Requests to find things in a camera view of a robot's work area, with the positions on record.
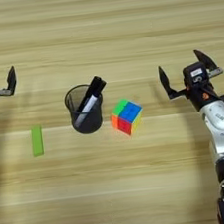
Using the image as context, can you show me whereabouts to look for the green rectangular block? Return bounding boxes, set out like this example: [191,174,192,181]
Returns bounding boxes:
[30,124,46,157]

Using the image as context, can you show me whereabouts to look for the multicoloured puzzle cube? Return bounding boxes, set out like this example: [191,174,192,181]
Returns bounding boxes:
[108,96,146,139]

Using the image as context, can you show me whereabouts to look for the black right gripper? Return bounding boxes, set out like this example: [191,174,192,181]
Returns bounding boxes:
[156,45,224,117]

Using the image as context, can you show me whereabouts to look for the black mesh pen cup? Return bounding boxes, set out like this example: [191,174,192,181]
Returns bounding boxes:
[62,82,108,137]

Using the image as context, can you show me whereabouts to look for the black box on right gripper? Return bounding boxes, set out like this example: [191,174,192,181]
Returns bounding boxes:
[181,59,212,89]

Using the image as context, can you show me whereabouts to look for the black and white marker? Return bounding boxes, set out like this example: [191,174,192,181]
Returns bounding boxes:
[68,74,112,129]

